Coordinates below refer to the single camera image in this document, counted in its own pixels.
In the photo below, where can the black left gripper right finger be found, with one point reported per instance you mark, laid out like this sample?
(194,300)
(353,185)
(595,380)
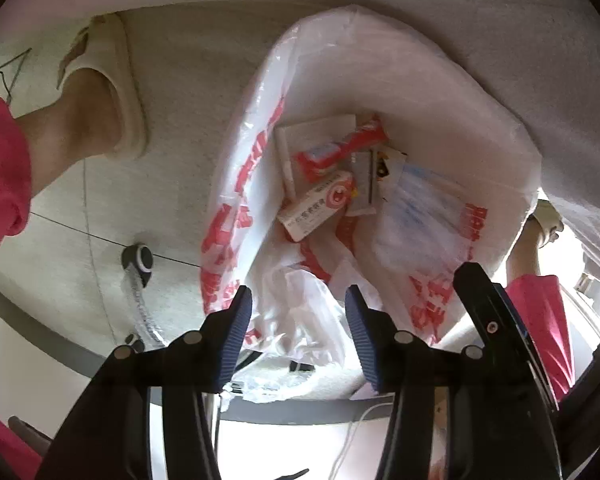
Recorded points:
(492,429)

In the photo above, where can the beige slipper left foot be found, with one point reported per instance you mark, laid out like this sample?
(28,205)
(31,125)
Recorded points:
(102,47)

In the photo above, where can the orange black snack wrapper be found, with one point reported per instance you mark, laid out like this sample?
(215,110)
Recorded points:
(389,162)

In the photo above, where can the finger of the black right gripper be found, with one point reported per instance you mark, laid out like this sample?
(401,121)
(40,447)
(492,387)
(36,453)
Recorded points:
(502,331)

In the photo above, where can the beige slipper foot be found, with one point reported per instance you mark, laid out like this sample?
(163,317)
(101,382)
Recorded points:
(549,220)
(102,47)

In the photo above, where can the silver foil packet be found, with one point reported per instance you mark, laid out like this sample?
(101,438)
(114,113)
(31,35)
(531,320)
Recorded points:
(363,167)

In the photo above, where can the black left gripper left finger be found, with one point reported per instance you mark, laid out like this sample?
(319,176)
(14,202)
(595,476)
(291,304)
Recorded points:
(106,434)

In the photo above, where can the white red plastic bag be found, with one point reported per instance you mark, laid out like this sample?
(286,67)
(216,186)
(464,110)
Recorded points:
(471,178)

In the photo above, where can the beige slipper right foot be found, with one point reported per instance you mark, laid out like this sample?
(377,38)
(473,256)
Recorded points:
(549,220)

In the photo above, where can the chrome chair leg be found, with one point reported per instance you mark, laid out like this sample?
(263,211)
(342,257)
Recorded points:
(137,262)

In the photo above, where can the white barcode medicine box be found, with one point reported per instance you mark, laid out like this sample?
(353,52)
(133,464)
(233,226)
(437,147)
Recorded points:
(319,204)

